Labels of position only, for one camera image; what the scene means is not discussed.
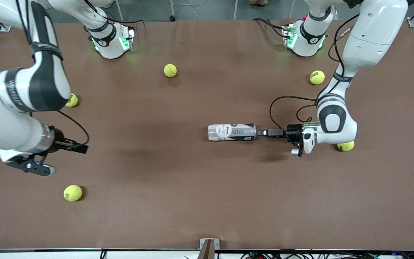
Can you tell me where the clear tennis ball can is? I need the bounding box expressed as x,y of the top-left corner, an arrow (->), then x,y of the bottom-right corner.
208,123 -> 257,141

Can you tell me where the metal base connector plate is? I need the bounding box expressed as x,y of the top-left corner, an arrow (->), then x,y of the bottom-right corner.
119,24 -> 135,51
282,22 -> 297,49

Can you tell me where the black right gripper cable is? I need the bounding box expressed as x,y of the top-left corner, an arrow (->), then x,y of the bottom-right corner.
15,0 -> 89,144

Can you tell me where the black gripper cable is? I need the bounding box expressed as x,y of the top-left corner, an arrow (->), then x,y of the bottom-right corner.
15,0 -> 89,144
269,14 -> 360,124

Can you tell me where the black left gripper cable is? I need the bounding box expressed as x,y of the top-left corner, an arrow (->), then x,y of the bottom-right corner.
269,14 -> 360,124

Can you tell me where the black left base cable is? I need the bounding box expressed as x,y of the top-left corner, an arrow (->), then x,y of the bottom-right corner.
253,18 -> 287,38

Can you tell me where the black base cable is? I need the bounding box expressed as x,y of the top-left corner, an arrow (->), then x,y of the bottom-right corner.
253,18 -> 287,38
85,0 -> 144,27

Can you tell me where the black cable bundle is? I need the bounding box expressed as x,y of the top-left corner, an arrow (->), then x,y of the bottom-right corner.
241,248 -> 414,259

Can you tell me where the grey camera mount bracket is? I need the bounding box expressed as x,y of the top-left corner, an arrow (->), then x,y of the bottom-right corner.
199,238 -> 220,259

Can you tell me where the black right base cable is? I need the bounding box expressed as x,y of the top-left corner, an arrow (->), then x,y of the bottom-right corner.
85,0 -> 144,27

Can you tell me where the white floor cable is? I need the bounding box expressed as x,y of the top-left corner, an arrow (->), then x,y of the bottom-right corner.
175,0 -> 207,8

